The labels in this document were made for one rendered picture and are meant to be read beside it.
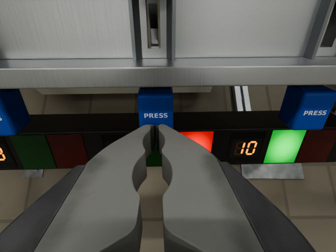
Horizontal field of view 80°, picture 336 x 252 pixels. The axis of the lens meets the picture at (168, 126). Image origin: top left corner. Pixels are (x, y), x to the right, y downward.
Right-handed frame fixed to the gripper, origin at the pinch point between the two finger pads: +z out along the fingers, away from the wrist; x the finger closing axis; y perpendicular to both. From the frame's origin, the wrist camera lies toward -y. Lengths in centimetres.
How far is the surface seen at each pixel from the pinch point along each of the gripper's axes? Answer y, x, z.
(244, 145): 4.3, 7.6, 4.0
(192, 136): 3.2, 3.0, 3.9
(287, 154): 5.4, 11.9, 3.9
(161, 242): 68, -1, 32
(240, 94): 15, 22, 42
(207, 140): 3.7, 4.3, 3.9
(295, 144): 4.3, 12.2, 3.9
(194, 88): 22, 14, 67
